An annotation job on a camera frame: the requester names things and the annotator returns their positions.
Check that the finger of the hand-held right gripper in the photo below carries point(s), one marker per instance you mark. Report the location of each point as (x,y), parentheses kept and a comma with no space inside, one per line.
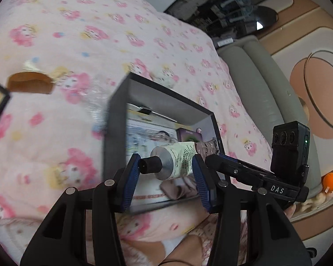
(230,163)

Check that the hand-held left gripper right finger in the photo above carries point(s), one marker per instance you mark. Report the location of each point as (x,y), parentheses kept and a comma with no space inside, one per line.
(201,183)

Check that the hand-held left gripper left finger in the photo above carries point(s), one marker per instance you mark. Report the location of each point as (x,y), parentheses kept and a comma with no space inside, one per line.
(130,180)

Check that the cream hand cream tube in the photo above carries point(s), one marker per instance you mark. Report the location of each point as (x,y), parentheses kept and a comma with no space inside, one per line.
(172,158)

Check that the black storage box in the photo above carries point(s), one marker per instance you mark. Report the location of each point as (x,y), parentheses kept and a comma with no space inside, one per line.
(119,102)

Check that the person's right hand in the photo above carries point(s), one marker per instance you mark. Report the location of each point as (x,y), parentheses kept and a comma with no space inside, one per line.
(290,211)

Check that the cartoon printed package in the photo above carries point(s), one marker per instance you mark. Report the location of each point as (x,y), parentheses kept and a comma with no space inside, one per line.
(144,135)

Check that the purple card box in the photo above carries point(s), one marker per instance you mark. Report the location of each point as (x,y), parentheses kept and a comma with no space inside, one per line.
(187,135)

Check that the orange plush toy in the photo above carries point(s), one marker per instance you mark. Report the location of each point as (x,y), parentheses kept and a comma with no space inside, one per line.
(330,181)

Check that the beige plush toy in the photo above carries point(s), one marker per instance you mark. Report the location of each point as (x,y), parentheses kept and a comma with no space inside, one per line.
(316,199)

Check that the person's leg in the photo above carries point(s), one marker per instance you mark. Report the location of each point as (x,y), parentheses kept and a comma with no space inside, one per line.
(188,250)

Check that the grey padded headboard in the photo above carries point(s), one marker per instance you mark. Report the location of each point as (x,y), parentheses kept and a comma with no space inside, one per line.
(252,88)

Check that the clear plastic wrapper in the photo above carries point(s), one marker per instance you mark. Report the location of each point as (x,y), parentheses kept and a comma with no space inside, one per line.
(97,108)

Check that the white plush toy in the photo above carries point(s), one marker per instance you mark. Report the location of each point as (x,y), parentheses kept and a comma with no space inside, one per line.
(166,74)

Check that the wooden comb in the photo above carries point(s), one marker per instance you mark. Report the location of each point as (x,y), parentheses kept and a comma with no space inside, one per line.
(30,84)

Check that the shiny foil wrapper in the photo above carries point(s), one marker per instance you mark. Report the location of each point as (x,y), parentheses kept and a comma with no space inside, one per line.
(30,66)

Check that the pink printed blanket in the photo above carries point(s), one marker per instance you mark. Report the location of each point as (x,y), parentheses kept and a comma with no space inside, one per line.
(72,19)

